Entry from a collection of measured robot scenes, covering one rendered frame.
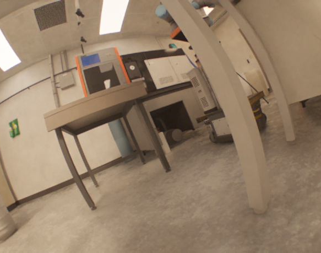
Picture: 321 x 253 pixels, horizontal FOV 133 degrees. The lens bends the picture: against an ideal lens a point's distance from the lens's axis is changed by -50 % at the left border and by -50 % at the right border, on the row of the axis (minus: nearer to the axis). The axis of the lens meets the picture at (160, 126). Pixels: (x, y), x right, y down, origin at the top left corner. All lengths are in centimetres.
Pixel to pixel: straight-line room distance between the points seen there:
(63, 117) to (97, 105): 24
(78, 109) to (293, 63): 122
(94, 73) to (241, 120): 101
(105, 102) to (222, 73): 75
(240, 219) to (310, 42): 78
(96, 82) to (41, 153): 221
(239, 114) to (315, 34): 64
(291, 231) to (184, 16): 59
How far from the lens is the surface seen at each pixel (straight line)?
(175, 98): 182
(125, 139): 235
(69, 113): 93
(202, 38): 34
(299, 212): 46
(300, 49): 81
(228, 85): 31
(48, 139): 293
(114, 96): 94
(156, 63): 206
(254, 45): 76
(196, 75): 124
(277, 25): 84
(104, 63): 116
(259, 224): 45
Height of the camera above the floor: 35
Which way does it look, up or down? level
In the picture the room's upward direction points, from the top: 23 degrees counter-clockwise
